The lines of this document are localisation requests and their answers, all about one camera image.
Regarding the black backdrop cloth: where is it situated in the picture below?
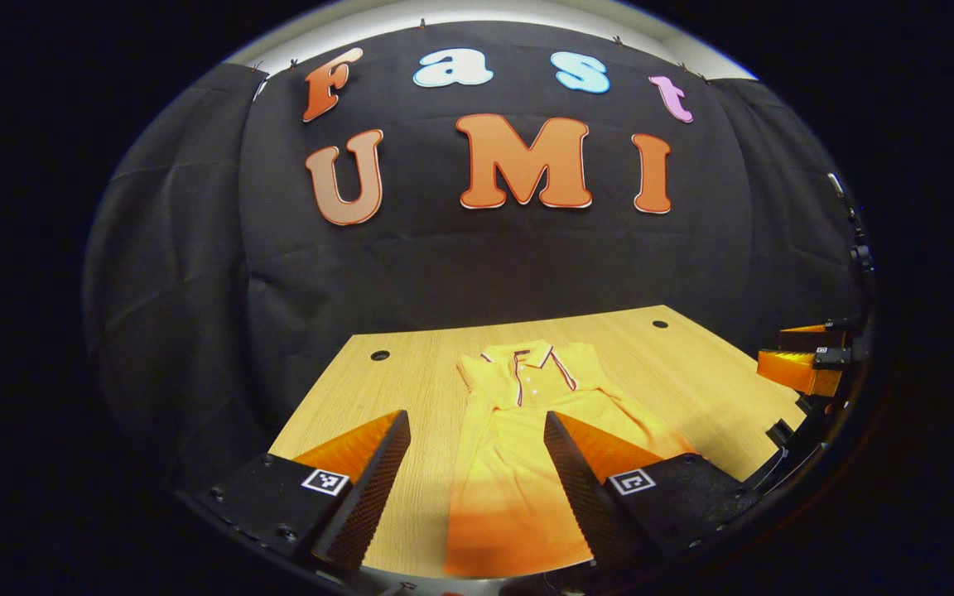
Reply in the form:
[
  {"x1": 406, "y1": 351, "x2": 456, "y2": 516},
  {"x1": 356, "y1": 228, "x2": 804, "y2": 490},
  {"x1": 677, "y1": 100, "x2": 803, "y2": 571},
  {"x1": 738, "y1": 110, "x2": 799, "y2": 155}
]
[{"x1": 84, "y1": 21, "x2": 867, "y2": 497}]

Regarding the orange T-shirt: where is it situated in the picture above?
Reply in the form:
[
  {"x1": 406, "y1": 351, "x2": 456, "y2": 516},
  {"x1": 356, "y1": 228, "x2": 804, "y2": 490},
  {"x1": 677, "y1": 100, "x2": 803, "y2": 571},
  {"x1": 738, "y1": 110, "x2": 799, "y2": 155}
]
[{"x1": 444, "y1": 339, "x2": 697, "y2": 579}]

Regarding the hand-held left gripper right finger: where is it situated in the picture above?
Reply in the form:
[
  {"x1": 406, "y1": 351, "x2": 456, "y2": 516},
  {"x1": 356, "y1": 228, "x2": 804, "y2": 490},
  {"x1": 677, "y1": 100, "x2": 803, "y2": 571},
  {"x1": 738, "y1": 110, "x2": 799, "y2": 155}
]
[{"x1": 543, "y1": 411, "x2": 764, "y2": 572}]

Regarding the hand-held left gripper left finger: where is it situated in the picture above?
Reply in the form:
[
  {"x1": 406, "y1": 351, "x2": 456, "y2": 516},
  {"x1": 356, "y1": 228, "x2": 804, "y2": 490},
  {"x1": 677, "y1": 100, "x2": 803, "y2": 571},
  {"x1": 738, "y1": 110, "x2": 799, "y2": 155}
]
[{"x1": 177, "y1": 410, "x2": 412, "y2": 576}]

